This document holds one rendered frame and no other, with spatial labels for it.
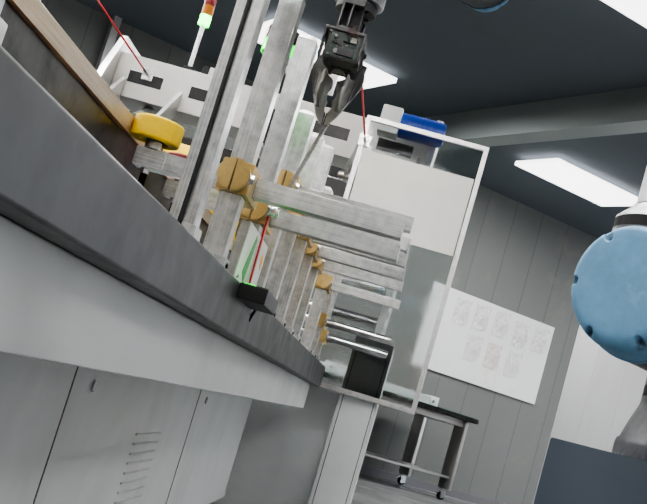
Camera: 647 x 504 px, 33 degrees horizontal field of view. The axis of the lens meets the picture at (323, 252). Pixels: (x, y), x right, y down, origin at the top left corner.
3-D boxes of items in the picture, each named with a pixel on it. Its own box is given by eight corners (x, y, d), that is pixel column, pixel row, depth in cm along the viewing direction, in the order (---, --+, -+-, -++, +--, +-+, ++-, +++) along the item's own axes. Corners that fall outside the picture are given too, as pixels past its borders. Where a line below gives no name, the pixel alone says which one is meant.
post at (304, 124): (247, 344, 214) (316, 116, 220) (245, 343, 210) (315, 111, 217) (230, 339, 214) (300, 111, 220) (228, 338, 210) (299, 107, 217)
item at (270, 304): (274, 329, 191) (281, 304, 191) (260, 316, 169) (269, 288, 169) (247, 321, 191) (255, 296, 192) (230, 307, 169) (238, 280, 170)
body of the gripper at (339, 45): (314, 55, 179) (334, -11, 181) (316, 72, 188) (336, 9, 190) (358, 67, 179) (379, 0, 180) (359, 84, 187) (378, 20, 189)
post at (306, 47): (241, 297, 190) (319, 42, 196) (239, 294, 186) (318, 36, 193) (222, 291, 190) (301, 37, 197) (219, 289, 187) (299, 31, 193)
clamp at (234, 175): (258, 212, 174) (267, 182, 175) (248, 194, 161) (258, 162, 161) (221, 201, 174) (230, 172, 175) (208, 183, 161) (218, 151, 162)
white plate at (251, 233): (253, 299, 198) (269, 247, 199) (234, 281, 172) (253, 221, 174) (250, 298, 198) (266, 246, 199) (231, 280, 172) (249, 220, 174)
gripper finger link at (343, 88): (321, 116, 179) (337, 64, 181) (323, 126, 185) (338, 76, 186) (339, 121, 179) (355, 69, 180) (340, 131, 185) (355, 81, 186)
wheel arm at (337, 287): (398, 310, 367) (401, 300, 368) (398, 309, 364) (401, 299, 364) (257, 269, 372) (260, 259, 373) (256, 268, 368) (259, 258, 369)
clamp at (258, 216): (271, 236, 199) (279, 210, 199) (263, 222, 185) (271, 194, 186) (241, 227, 199) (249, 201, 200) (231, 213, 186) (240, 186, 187)
